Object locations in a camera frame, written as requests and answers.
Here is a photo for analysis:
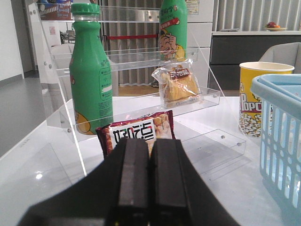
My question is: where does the packaged bread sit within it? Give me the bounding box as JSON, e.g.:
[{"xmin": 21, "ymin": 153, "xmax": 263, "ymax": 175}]
[{"xmin": 151, "ymin": 60, "xmax": 200, "ymax": 105}]

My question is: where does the maroon cracker snack bag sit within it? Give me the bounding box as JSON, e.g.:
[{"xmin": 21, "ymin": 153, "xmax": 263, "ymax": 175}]
[{"xmin": 96, "ymin": 110, "xmax": 175, "ymax": 157}]

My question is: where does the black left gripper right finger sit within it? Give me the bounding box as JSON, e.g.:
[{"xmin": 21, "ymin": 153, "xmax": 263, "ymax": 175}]
[{"xmin": 150, "ymin": 139, "xmax": 239, "ymax": 226}]

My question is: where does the green plastic drink bottle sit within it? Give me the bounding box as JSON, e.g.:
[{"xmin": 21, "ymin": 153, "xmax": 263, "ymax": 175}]
[{"xmin": 69, "ymin": 3, "xmax": 113, "ymax": 135}]

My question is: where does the grey armchair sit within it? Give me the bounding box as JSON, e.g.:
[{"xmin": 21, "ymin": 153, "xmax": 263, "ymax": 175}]
[{"xmin": 259, "ymin": 42, "xmax": 301, "ymax": 74}]

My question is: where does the clear acrylic display shelf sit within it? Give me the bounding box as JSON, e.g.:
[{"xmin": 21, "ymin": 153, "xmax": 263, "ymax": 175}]
[{"xmin": 28, "ymin": 3, "xmax": 246, "ymax": 183}]

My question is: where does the light blue plastic basket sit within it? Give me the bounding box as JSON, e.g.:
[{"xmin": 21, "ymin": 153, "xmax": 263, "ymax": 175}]
[{"xmin": 251, "ymin": 74, "xmax": 301, "ymax": 215}]

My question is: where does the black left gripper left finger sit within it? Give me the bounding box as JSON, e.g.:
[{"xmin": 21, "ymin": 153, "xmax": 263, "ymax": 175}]
[{"xmin": 18, "ymin": 139, "xmax": 149, "ymax": 226}]

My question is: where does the dark grey cabinet counter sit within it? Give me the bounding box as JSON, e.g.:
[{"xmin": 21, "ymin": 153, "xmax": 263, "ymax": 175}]
[{"xmin": 209, "ymin": 31, "xmax": 301, "ymax": 90}]

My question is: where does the fruit plate on counter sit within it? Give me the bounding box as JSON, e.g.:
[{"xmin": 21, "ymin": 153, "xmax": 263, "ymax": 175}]
[{"xmin": 265, "ymin": 22, "xmax": 287, "ymax": 31}]

